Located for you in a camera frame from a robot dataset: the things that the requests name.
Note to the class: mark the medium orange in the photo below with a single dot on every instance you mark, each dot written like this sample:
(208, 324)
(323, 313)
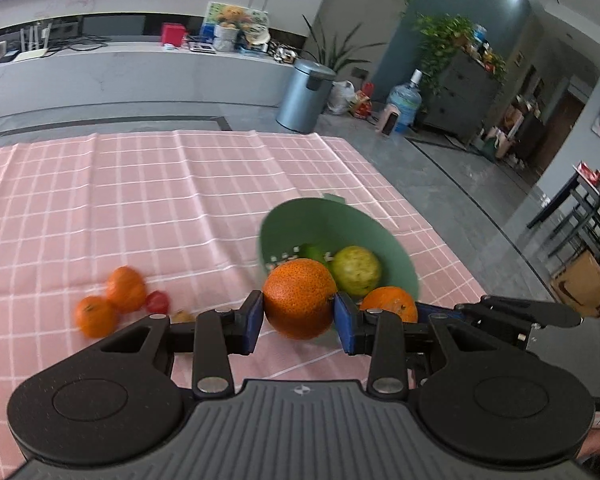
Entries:
(389, 302)

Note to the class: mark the colourful picture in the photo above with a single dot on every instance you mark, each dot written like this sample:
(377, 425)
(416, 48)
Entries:
(255, 12)

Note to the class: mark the large orange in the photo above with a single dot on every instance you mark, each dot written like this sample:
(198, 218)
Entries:
(300, 297)

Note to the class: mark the blue water bottle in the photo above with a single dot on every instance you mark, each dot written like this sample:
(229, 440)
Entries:
(405, 105)

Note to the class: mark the teddy bear bouquet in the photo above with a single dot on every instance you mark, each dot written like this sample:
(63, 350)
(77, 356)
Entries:
(226, 32)

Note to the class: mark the white marble television console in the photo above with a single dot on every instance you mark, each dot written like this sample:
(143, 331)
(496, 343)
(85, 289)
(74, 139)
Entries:
(130, 75)

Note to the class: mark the green cucumber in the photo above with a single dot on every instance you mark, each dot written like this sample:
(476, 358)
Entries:
(314, 252)

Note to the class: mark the red gift bag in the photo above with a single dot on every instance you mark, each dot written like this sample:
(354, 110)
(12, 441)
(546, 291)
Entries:
(364, 102)

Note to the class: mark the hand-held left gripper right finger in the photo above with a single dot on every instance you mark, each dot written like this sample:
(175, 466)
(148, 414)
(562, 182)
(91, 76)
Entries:
(345, 325)

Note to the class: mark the small red fruit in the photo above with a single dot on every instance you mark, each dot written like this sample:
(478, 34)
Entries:
(157, 302)

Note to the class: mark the white router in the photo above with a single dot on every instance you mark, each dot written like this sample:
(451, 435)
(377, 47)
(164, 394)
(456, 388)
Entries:
(32, 52)

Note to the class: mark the green pothos plant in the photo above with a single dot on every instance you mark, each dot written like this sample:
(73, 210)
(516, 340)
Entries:
(442, 40)

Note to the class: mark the white plastic bag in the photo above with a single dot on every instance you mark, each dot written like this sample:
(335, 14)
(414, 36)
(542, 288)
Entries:
(340, 99)

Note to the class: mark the dark chairs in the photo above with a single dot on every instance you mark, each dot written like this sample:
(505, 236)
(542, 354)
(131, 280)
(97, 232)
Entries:
(597, 225)

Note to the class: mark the pink checked tablecloth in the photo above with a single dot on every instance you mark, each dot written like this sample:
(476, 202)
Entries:
(130, 200)

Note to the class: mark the grey pedal trash can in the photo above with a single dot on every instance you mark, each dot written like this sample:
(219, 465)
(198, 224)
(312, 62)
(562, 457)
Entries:
(304, 95)

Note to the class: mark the small mandarin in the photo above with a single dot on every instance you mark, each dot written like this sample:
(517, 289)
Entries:
(96, 316)
(126, 287)

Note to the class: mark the grey drawer cabinet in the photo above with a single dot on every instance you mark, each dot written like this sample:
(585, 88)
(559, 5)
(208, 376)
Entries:
(460, 100)

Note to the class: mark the red box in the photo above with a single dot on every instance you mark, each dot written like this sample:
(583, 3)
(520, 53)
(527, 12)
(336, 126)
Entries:
(172, 35)

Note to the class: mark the small pink heater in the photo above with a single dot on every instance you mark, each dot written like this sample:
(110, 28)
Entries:
(389, 121)

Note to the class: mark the yellow-green guava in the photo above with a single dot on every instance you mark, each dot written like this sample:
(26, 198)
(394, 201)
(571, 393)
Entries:
(356, 270)

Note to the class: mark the green bowl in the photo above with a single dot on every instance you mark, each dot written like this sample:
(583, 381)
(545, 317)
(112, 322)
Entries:
(330, 222)

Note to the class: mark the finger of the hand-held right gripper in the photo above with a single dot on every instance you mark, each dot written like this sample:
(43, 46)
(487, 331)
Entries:
(525, 312)

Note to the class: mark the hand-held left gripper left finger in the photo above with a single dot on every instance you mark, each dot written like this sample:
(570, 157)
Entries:
(252, 322)

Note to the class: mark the long-leaf potted plant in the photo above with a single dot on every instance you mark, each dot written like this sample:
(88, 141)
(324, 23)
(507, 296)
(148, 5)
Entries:
(335, 50)

